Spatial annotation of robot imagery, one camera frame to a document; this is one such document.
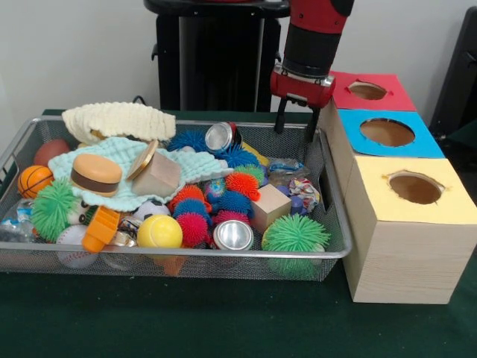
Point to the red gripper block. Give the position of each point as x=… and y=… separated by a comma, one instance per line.
x=302, y=89

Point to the clear plastic bottle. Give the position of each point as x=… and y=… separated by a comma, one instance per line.
x=287, y=166

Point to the cream waffle cloth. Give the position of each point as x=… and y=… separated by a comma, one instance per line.
x=123, y=121

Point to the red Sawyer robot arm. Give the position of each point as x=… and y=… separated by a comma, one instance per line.
x=313, y=44

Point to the wooden box with three holes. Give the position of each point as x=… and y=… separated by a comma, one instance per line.
x=406, y=261

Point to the crushed red soda can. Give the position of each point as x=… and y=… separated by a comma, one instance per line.
x=220, y=136

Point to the large green spiky ball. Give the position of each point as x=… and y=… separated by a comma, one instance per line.
x=295, y=235

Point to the plain wooden block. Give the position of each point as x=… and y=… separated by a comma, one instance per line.
x=158, y=176

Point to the black chair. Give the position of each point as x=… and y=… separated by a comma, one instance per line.
x=458, y=74

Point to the yellow ball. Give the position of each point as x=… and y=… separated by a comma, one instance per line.
x=159, y=232

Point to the light teal waffle cloth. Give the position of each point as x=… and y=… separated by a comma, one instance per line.
x=112, y=149

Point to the toy hamburger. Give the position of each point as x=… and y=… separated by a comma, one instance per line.
x=95, y=175

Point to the dark green tablecloth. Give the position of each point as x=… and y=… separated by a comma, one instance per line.
x=223, y=317

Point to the orange plastic toy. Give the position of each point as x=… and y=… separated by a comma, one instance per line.
x=100, y=230

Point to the small brown football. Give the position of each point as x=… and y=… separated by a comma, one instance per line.
x=51, y=152

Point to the small orange basketball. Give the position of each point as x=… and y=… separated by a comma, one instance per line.
x=34, y=182

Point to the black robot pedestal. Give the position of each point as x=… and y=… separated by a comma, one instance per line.
x=208, y=67

